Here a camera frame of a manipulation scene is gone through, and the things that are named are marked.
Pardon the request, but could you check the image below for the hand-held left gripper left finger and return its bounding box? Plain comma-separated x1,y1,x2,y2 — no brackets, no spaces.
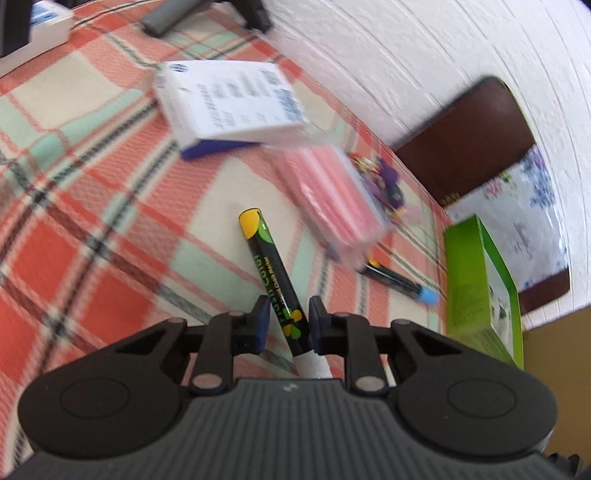
113,295,271,396

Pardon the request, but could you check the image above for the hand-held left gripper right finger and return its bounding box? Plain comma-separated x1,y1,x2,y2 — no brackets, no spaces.
308,295,468,396

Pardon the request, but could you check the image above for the black marker with yellow-green print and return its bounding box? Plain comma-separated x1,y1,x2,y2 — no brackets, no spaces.
238,209,333,380

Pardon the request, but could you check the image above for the small purple printed box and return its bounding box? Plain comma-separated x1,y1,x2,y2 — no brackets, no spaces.
348,152,411,223

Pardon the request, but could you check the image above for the black marker with blue cap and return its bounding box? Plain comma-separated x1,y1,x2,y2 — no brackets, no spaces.
358,261,440,305

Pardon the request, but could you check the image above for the pink pencil case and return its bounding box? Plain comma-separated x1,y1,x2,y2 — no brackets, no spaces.
272,138,393,273

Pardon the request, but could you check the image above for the green cardboard box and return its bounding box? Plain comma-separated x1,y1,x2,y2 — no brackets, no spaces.
444,213,525,370

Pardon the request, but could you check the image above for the plaid blanket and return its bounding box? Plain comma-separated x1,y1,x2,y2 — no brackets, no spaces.
0,0,462,462

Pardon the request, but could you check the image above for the white box with blue print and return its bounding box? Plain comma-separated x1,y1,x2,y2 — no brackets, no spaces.
152,60,311,161

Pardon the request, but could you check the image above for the brown board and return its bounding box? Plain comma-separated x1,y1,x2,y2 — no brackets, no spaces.
390,76,571,317

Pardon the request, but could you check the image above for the white box with black block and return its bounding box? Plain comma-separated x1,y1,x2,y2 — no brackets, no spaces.
0,0,75,77

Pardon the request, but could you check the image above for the black rectangular object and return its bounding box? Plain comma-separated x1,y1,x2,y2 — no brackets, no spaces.
0,0,34,59

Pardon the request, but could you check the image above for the spare gripper with grey handle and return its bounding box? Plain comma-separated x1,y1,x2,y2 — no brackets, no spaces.
141,0,273,38

